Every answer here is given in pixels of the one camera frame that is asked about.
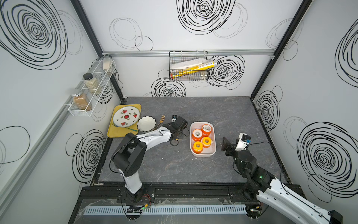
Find orange tape roll bottom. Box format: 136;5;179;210
192;129;203;142

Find orange tape roll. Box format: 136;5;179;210
192;129;203;142
201;124;213;137

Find yellow tape spool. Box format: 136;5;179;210
201;136;213;148
192;141;203;154

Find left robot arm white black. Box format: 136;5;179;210
111;116;188;195

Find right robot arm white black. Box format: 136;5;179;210
222;133;344;224

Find white plastic storage box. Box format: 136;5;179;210
190;122;216;157

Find yellow white foil box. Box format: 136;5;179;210
169;58;217;81

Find gold fork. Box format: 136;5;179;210
156;114;166;129

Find white scalloped bowl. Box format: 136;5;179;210
137;116;156;132

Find watermelon pattern plate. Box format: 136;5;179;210
112;106;140;127

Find yellow plastic tray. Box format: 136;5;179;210
107;104;142;138

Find spice jar black lid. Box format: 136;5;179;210
83;73;102;95

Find spice jar far clear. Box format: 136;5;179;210
103;54;112;71

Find spice jar brown contents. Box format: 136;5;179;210
71;89;92;111

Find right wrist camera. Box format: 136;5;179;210
235;133;251;151

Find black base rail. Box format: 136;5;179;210
67;181;319;224

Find white slotted cable duct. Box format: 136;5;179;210
83;204;247;216

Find black wire wall basket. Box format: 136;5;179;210
169;50;208;81

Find aluminium wall rail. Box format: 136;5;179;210
102;49;275;57

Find white wire spice rack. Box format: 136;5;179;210
68;58;116;122

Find black corner frame post left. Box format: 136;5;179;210
70;0;127;105

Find black corner frame post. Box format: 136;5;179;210
70;0;127;105
250;0;313;101

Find black corner frame post right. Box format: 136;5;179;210
250;0;313;101

